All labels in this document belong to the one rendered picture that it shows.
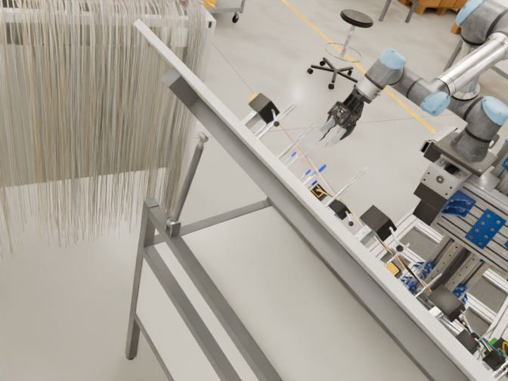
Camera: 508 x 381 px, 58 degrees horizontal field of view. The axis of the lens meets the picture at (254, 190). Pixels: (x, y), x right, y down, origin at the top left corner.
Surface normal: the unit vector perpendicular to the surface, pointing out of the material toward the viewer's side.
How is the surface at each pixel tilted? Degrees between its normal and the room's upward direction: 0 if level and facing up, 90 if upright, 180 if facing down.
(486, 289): 0
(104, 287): 0
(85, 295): 0
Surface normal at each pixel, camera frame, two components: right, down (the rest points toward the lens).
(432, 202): -0.66, 0.36
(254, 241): 0.24, -0.73
